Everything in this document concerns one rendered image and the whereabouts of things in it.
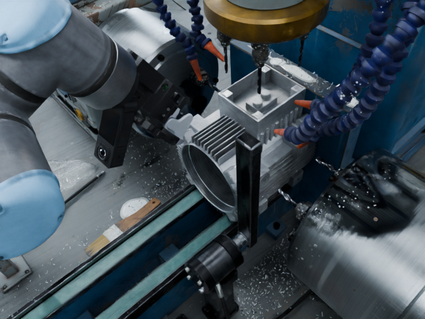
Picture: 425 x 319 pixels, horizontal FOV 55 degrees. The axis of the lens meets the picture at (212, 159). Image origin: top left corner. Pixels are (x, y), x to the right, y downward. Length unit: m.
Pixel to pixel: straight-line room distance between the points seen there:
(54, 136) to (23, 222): 0.86
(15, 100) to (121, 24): 0.47
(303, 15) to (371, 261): 0.33
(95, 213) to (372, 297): 0.68
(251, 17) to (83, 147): 0.75
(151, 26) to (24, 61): 0.45
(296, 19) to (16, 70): 0.34
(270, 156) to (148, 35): 0.35
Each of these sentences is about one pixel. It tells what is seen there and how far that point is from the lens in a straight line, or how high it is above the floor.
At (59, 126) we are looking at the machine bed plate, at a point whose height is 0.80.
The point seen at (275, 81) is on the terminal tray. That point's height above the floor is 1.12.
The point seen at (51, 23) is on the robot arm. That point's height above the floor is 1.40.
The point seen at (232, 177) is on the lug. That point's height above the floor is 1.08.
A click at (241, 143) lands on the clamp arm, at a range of 0.50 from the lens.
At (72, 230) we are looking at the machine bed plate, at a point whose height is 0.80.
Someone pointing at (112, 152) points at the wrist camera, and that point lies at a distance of 0.62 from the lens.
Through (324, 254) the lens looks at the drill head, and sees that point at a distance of 0.59.
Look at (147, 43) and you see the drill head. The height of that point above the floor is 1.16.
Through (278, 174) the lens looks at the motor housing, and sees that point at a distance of 0.74.
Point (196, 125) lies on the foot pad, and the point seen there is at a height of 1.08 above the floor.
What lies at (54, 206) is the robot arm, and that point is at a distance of 0.41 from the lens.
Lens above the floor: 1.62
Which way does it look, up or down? 50 degrees down
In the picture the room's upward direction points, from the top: 6 degrees counter-clockwise
